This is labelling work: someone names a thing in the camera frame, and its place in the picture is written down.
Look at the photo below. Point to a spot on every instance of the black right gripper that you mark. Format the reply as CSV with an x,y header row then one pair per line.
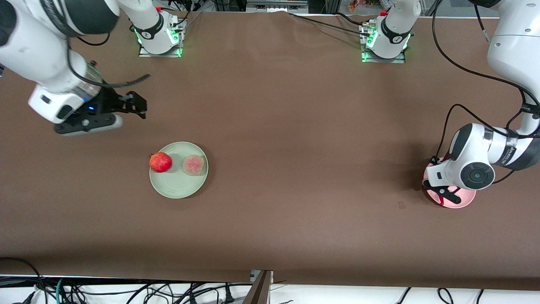
x,y
110,102

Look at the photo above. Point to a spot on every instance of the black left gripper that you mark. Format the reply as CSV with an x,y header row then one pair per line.
x,y
431,161

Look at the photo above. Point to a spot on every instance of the red pomegranate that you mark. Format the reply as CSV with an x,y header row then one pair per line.
x,y
160,163

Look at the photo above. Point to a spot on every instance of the pink green peach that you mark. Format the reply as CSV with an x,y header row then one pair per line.
x,y
193,165

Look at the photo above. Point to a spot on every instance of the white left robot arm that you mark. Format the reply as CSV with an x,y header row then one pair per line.
x,y
514,42

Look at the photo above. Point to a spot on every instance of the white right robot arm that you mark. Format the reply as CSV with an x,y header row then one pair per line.
x,y
42,50

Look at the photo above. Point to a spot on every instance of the pink round plate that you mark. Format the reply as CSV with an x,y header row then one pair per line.
x,y
464,200

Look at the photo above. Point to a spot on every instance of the pale green round plate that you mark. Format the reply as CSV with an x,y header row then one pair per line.
x,y
177,185

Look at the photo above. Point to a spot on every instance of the red orange background item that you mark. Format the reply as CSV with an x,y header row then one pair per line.
x,y
363,4

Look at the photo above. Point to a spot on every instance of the brown table cover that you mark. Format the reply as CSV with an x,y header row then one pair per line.
x,y
270,232

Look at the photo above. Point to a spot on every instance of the silver aluminium frame rail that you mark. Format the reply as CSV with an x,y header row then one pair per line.
x,y
274,5

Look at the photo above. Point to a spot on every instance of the aluminium frame post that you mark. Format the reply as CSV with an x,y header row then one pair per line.
x,y
259,291

